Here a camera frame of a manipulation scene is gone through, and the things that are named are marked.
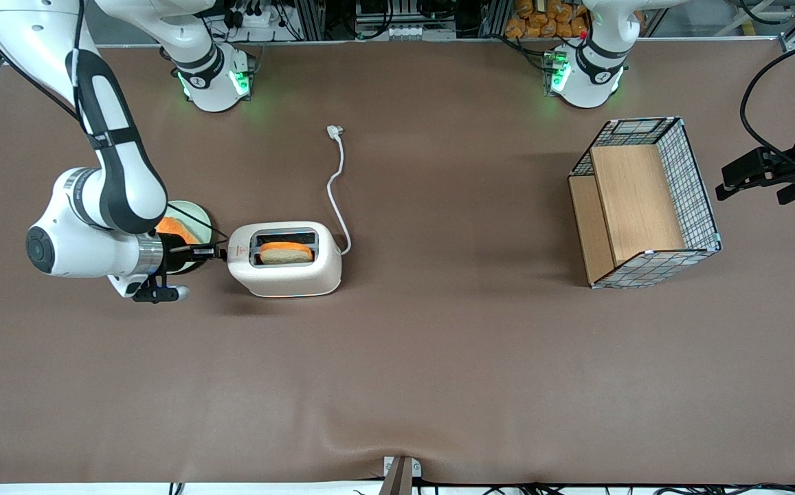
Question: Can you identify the wire grid basket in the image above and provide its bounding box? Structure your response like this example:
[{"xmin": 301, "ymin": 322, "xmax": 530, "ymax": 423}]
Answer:
[{"xmin": 568, "ymin": 116, "xmax": 723, "ymax": 290}]

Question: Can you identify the bag of orange buns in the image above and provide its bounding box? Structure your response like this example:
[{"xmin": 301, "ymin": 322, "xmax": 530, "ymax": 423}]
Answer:
[{"xmin": 504, "ymin": 0, "xmax": 589, "ymax": 40}]

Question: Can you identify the pale green round plate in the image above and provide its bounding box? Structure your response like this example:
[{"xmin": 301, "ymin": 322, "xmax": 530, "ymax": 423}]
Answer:
[{"xmin": 164, "ymin": 200, "xmax": 214, "ymax": 275}]

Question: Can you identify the white two-slot toaster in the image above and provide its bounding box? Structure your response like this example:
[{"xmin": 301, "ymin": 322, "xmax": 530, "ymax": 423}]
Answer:
[{"xmin": 225, "ymin": 221, "xmax": 343, "ymax": 298}]

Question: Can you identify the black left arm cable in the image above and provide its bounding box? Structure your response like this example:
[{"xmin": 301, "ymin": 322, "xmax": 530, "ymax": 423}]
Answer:
[{"xmin": 740, "ymin": 34, "xmax": 795, "ymax": 174}]

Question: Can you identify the white power strip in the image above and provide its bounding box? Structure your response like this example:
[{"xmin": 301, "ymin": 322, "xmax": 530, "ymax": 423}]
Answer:
[{"xmin": 231, "ymin": 5, "xmax": 291, "ymax": 30}]

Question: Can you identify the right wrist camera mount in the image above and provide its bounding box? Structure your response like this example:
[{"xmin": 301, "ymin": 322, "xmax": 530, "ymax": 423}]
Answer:
[{"xmin": 132, "ymin": 274, "xmax": 190, "ymax": 304}]

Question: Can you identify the orange triangular pastry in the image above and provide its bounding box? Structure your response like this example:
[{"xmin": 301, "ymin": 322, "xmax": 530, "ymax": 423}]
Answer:
[{"xmin": 156, "ymin": 217, "xmax": 201, "ymax": 246}]

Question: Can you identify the metal table edge bracket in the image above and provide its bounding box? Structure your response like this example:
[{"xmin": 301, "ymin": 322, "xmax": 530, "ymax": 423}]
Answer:
[{"xmin": 378, "ymin": 455, "xmax": 423, "ymax": 495}]

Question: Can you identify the bread slice with orange crust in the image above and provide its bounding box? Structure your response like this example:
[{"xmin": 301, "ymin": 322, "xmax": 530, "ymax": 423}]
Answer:
[{"xmin": 259, "ymin": 241, "xmax": 315, "ymax": 266}]

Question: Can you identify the wooden shelf board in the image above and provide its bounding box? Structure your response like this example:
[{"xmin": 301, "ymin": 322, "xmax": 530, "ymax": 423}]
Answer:
[{"xmin": 569, "ymin": 144, "xmax": 687, "ymax": 285}]

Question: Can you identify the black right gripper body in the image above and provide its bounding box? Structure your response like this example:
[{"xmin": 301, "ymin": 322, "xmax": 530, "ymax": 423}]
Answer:
[{"xmin": 154, "ymin": 232, "xmax": 196, "ymax": 277}]

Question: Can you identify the white toaster power cord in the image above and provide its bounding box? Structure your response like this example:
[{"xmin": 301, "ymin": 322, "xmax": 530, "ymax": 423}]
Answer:
[{"xmin": 326, "ymin": 124, "xmax": 352, "ymax": 256}]

